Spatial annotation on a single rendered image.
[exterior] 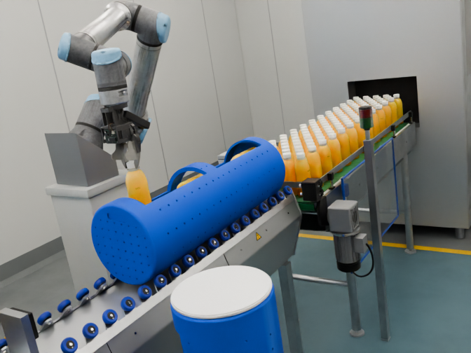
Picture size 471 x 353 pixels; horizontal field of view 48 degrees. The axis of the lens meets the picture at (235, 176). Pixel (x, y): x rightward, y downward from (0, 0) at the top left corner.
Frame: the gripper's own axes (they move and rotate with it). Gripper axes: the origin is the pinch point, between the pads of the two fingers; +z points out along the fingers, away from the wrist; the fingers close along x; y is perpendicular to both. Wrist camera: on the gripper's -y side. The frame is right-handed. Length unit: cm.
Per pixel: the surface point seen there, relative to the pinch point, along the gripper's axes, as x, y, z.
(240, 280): 45, 12, 29
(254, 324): 55, 23, 35
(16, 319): 3, 53, 26
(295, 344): 9, -74, 111
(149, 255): 11.2, 11.1, 26.3
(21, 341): 2, 53, 33
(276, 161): 13, -70, 18
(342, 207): 32, -91, 46
